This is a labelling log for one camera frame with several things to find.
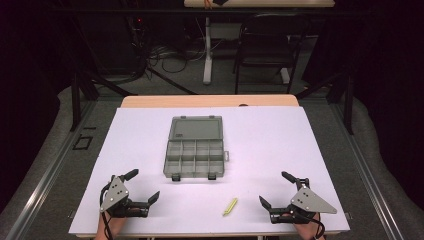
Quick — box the black folding chair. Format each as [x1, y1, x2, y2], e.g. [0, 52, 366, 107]
[232, 13, 313, 96]

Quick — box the white table mat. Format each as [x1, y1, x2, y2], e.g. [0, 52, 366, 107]
[68, 106, 351, 236]

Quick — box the black metal frame stand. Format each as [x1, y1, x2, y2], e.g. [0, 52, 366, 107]
[294, 70, 356, 136]
[69, 70, 136, 133]

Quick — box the white-legged wooden table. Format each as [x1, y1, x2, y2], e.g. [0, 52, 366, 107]
[183, 0, 336, 86]

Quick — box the person's right hand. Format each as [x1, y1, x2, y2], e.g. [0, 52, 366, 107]
[290, 213, 324, 240]

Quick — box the small yellow-green strip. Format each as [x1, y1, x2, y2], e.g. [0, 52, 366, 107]
[222, 197, 239, 217]

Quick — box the grey plastic organiser box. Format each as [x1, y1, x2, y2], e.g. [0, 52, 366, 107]
[162, 115, 231, 183]

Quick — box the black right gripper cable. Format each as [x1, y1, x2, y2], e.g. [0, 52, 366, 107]
[293, 211, 326, 240]

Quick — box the bundle of floor cables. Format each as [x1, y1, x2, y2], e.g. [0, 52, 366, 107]
[126, 16, 208, 85]

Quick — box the aluminium floor rail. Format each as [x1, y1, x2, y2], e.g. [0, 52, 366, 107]
[5, 99, 98, 240]
[329, 103, 405, 240]

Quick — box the light wooden table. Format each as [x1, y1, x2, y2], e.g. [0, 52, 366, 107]
[75, 94, 348, 240]

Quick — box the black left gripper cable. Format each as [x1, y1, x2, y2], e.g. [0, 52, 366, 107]
[99, 183, 114, 240]

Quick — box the person's left hand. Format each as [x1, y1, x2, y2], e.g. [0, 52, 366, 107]
[98, 213, 128, 236]

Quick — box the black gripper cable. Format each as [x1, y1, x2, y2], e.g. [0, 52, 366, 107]
[99, 183, 114, 240]
[293, 211, 326, 240]

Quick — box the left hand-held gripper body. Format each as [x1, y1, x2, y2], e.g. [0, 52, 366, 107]
[99, 175, 150, 219]

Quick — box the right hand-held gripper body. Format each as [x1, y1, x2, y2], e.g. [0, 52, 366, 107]
[269, 186, 338, 225]

